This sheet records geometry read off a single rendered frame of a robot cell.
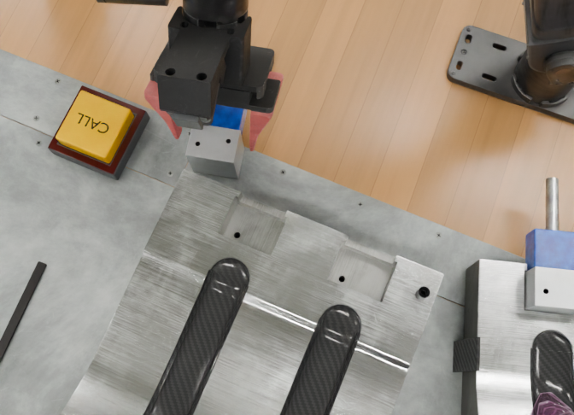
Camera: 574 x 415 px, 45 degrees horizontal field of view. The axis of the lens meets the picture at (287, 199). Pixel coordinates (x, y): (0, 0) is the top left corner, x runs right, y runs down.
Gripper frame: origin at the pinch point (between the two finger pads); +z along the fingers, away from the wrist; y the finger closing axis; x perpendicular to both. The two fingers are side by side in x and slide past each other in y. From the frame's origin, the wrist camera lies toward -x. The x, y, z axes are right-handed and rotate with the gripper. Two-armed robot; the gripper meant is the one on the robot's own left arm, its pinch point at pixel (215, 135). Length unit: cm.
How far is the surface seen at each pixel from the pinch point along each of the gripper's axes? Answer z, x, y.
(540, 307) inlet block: 3.9, -11.9, 33.1
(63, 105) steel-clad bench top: 3.0, 4.3, -18.4
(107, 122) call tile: 1.0, 0.4, -11.7
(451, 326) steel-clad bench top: 11.2, -10.2, 26.8
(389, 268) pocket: 4.0, -10.2, 19.3
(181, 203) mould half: 0.6, -9.7, -0.9
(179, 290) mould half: 4.8, -16.4, 0.6
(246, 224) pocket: 3.1, -8.6, 5.1
